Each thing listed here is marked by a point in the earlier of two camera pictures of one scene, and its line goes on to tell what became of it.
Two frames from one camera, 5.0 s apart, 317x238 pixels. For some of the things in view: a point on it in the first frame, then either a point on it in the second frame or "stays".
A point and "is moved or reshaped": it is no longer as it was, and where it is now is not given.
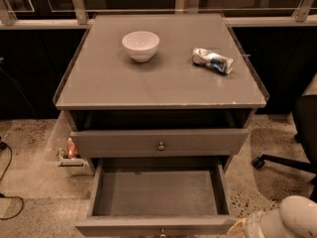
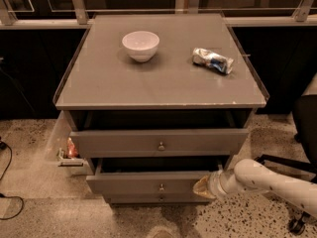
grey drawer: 157,197 is moved or reshaped
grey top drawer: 159,143 stays
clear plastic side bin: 63,149 stays
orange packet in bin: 71,151 stays
